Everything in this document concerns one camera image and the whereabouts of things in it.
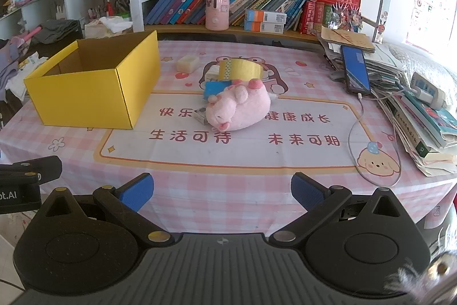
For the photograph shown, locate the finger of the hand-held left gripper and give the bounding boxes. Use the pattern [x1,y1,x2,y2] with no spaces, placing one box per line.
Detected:
[0,156,62,184]

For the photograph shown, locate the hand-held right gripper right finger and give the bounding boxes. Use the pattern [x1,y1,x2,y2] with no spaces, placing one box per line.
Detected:
[268,172,415,248]

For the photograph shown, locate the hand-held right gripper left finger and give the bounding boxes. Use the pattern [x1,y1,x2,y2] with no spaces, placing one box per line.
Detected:
[37,173,175,248]

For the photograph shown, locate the yellow cardboard box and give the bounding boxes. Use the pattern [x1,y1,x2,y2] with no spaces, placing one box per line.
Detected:
[23,30,161,130]

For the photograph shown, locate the pink plush pig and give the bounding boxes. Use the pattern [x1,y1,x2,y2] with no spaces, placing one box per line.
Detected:
[205,79,272,132]

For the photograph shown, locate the blue packet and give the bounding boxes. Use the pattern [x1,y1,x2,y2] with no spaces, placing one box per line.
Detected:
[204,81,232,101]

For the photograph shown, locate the yellow tape roll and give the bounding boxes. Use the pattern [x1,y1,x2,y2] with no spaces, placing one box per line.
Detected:
[219,58,264,81]

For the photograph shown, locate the cream eraser block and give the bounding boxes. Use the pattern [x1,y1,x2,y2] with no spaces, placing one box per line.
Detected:
[176,55,199,73]

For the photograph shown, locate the pink printed tablecloth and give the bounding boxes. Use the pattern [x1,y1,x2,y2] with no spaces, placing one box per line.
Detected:
[0,39,457,238]

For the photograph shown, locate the white and yellow cloth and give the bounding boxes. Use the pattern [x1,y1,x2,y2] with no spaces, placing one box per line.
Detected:
[5,55,49,102]

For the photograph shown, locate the purple cloth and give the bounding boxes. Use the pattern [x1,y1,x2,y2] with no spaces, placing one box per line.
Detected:
[0,37,27,95]

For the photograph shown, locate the black smartphone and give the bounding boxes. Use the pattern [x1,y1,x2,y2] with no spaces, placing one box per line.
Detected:
[340,45,372,95]

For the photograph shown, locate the stack of workbooks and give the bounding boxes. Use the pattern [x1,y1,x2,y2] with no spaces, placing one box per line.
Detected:
[378,87,457,177]

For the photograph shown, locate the pink stick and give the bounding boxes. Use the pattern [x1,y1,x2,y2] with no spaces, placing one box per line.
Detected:
[12,25,43,41]

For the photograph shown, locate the grey folded cloth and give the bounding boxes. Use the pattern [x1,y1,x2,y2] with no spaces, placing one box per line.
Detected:
[36,19,84,45]

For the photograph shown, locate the grey fluffy charm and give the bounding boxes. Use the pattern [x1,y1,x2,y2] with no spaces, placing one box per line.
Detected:
[384,251,457,305]

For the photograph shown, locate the stack of loose papers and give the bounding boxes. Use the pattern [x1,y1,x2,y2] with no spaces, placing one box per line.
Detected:
[321,37,408,91]

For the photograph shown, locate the tissue box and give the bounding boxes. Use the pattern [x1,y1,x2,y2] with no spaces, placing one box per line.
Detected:
[84,16,133,39]

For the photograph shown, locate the brown paper envelope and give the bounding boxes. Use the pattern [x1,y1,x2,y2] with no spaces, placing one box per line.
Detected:
[320,25,376,53]

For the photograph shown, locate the white barcode scanner device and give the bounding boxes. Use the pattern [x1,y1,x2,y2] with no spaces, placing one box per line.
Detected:
[409,72,447,110]

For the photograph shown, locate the orange and blue carton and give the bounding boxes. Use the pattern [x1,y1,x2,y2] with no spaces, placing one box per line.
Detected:
[245,9,287,24]
[244,21,285,35]

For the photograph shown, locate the white quilted blanket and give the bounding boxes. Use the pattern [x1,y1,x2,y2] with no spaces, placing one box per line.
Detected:
[387,42,457,102]

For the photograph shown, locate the cluster of acrylic figure stands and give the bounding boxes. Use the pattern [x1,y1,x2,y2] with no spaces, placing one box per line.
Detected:
[330,1,363,33]

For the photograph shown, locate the red boxed book set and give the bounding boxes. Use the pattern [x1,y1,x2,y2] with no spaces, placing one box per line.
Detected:
[299,0,361,35]

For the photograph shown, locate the small cartoon standee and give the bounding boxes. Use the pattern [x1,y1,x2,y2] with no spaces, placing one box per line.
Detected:
[373,10,388,43]

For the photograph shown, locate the row of leaning books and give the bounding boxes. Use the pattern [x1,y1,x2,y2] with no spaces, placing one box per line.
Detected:
[145,0,311,31]

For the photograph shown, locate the pink cylindrical humidifier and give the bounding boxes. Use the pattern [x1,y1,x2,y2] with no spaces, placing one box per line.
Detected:
[205,0,230,30]

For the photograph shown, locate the white charging cable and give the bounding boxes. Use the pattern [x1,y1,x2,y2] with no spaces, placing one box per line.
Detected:
[348,92,402,188]

